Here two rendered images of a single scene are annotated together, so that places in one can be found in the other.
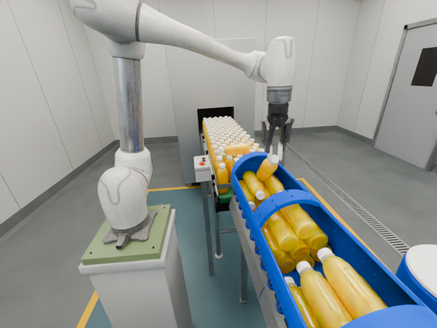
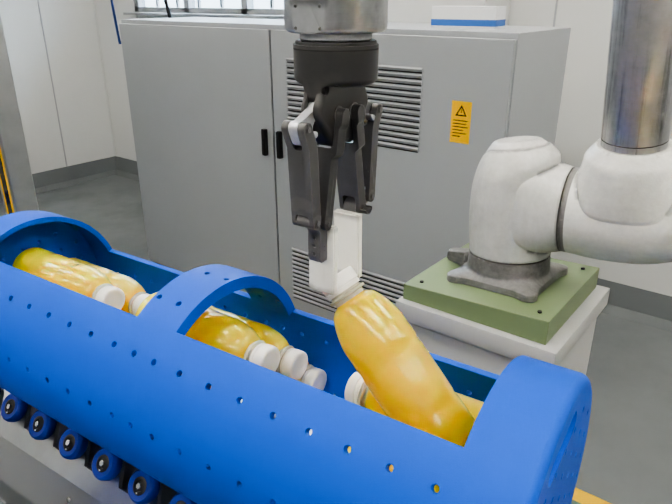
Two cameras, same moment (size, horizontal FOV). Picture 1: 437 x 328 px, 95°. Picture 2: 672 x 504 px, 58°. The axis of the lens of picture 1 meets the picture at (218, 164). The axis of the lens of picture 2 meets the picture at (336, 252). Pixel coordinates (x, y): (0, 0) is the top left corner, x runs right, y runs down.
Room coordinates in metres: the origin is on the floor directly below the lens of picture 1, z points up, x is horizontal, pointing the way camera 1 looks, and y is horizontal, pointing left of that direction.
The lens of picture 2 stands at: (1.14, -0.67, 1.55)
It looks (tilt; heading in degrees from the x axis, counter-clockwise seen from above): 23 degrees down; 130
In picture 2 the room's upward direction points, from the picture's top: straight up
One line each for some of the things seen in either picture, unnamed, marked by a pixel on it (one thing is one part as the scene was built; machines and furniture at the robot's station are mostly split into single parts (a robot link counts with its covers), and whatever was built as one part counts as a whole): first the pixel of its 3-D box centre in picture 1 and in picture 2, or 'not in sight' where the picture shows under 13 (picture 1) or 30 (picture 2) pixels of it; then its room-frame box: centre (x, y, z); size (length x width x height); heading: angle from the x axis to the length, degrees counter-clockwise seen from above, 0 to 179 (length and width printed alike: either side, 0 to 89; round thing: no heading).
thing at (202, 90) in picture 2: not in sight; (310, 180); (-0.82, 1.46, 0.72); 2.15 x 0.54 x 1.45; 2
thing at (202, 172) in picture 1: (201, 167); not in sight; (1.23, 0.11, 1.05); 0.20 x 0.10 x 0.10; 7
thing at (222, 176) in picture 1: (222, 179); not in sight; (1.16, -0.02, 0.99); 0.07 x 0.07 x 0.19
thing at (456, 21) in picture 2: not in sight; (468, 17); (-0.02, 1.46, 1.48); 0.24 x 0.12 x 0.08; 10
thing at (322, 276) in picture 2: (279, 151); (323, 258); (0.78, -0.26, 1.32); 0.03 x 0.01 x 0.07; 6
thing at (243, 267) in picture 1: (243, 273); not in sight; (0.99, -0.14, 0.31); 0.06 x 0.06 x 0.63; 7
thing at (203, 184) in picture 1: (207, 230); not in sight; (1.23, 0.11, 0.50); 0.04 x 0.04 x 1.00; 7
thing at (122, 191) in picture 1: (123, 193); (518, 196); (0.70, 0.39, 1.21); 0.18 x 0.16 x 0.22; 7
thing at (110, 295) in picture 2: (325, 255); (110, 299); (0.40, -0.28, 1.15); 0.04 x 0.02 x 0.04; 97
